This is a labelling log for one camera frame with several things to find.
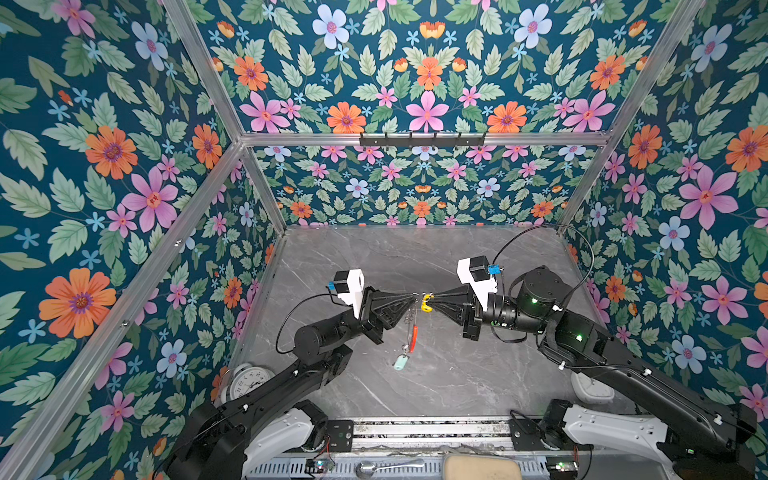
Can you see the aluminium left diagonal bar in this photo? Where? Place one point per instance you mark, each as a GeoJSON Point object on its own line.
{"type": "Point", "coordinates": [40, 434]}

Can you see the aluminium horizontal back bar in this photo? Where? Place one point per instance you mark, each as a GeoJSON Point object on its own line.
{"type": "Point", "coordinates": [524, 139]}

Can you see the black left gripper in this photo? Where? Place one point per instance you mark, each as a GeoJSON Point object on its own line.
{"type": "Point", "coordinates": [371, 324]}

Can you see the beige foam pad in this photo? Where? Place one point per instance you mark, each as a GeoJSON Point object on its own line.
{"type": "Point", "coordinates": [472, 467]}

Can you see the black hook rail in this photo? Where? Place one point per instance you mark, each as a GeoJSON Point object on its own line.
{"type": "Point", "coordinates": [408, 140]}

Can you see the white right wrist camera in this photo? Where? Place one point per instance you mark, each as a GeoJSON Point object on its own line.
{"type": "Point", "coordinates": [474, 271]}

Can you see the aluminium frame post back left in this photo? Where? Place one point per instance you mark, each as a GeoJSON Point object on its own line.
{"type": "Point", "coordinates": [185, 26]}

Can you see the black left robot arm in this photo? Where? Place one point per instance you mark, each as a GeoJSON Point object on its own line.
{"type": "Point", "coordinates": [214, 439]}

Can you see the metal spoon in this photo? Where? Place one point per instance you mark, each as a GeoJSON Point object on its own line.
{"type": "Point", "coordinates": [367, 469]}

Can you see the aluminium frame post back right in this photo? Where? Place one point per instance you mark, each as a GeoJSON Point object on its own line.
{"type": "Point", "coordinates": [683, 17]}

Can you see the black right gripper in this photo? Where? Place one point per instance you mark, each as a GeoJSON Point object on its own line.
{"type": "Point", "coordinates": [471, 314]}

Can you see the white square clock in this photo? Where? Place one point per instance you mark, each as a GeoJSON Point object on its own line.
{"type": "Point", "coordinates": [591, 391]}

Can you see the round white alarm clock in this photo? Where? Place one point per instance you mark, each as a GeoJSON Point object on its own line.
{"type": "Point", "coordinates": [246, 378]}

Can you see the large keyring with red grip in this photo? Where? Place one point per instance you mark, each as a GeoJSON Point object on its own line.
{"type": "Point", "coordinates": [411, 324]}

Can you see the aluminium frame post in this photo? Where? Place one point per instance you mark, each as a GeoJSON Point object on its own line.
{"type": "Point", "coordinates": [683, 17]}
{"type": "Point", "coordinates": [185, 26]}

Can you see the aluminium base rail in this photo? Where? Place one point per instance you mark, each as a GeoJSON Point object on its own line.
{"type": "Point", "coordinates": [496, 436]}

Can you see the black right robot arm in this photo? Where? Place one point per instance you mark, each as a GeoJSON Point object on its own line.
{"type": "Point", "coordinates": [690, 435]}

